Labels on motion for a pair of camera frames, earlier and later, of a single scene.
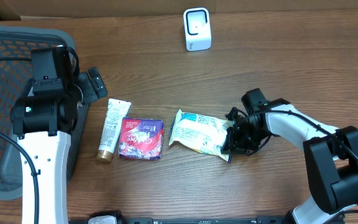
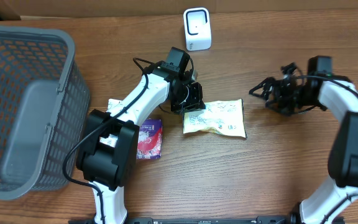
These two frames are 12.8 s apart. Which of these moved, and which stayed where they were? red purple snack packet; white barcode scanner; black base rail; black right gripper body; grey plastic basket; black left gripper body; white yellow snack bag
Moved: black left gripper body; black right gripper body; white yellow snack bag
Stayed: red purple snack packet; grey plastic basket; white barcode scanner; black base rail
